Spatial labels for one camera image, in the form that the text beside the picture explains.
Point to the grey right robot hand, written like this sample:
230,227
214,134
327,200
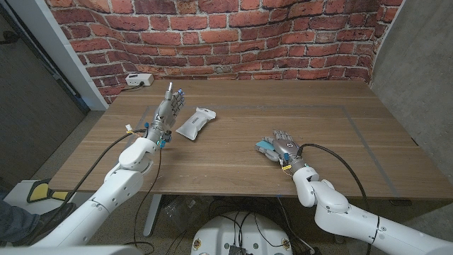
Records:
285,147

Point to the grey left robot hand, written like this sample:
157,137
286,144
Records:
165,111

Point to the blue sticky note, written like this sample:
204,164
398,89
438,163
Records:
263,144

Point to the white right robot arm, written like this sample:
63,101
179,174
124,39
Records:
339,212

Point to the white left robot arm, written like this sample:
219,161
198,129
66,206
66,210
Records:
118,187

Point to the white plastic package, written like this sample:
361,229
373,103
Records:
194,122

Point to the white power box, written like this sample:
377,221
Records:
138,79

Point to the red brick print backdrop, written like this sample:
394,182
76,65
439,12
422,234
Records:
230,35

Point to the clear plastic bag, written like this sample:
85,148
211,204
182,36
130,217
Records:
184,212

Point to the white table leg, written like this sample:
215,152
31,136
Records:
152,216

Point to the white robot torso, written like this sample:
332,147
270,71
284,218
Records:
219,230

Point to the white pillar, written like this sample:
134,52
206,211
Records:
53,46

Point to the yellow and black pad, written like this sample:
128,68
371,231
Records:
39,191

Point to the black shoe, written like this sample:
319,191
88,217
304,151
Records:
49,219

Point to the white floor platform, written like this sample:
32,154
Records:
17,195

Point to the person's leg in jeans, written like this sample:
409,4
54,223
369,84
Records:
14,221

